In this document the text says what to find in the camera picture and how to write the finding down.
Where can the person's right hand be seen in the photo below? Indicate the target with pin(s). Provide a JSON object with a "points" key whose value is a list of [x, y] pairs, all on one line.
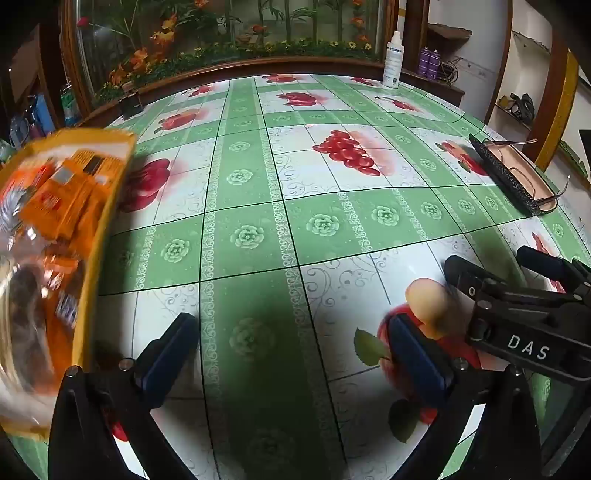
{"points": [[427, 304]]}

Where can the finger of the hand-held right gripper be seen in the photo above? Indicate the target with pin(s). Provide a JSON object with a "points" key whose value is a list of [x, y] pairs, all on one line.
{"points": [[540, 263], [461, 277]]}

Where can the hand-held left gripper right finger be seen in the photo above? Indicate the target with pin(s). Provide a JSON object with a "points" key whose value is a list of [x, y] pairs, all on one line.
{"points": [[411, 355]]}

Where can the small black object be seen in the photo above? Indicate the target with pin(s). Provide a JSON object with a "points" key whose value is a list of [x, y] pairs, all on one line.
{"points": [[131, 104]]}

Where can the purple spray can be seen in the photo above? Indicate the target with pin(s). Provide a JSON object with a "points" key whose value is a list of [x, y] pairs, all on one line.
{"points": [[435, 63], [424, 62]]}

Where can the thin-framed eyeglasses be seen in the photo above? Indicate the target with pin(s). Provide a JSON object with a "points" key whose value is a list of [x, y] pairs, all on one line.
{"points": [[526, 142]]}

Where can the dark cloth bundle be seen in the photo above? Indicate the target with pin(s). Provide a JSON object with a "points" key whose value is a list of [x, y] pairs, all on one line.
{"points": [[521, 105]]}

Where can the green bottle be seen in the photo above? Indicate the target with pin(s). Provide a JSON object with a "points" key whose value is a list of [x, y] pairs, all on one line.
{"points": [[69, 104]]}

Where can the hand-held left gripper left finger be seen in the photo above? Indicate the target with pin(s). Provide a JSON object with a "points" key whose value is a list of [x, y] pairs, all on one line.
{"points": [[171, 355]]}

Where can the green fruit-print tablecloth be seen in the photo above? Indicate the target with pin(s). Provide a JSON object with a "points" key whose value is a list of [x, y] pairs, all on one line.
{"points": [[323, 277]]}

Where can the framed flower glass panel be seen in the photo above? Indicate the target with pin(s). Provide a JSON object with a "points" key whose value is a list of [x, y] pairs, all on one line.
{"points": [[207, 37]]}

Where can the white spray bottle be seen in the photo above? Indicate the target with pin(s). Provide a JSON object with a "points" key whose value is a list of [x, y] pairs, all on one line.
{"points": [[391, 64]]}

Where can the yellow snack box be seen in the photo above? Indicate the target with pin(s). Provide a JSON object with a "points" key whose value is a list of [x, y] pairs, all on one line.
{"points": [[111, 230]]}

